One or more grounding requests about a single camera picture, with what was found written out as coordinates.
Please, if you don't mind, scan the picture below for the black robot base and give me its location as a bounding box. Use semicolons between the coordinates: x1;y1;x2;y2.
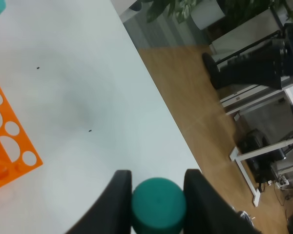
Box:
202;23;293;90

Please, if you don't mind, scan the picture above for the orange test tube rack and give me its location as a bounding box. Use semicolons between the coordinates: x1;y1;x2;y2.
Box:
0;88;43;187

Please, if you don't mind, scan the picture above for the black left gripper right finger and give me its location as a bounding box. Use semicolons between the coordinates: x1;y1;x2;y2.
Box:
183;169;260;234

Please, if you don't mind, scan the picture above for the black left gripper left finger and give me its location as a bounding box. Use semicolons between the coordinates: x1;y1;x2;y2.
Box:
67;170;132;234

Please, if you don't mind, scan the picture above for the white plant pot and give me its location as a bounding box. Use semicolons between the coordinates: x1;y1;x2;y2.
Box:
191;0;225;30

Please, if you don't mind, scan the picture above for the white desk frame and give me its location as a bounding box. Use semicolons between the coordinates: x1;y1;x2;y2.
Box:
230;85;293;207

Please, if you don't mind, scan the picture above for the test tube with teal cap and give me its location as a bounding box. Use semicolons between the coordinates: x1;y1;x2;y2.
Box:
131;177;187;234

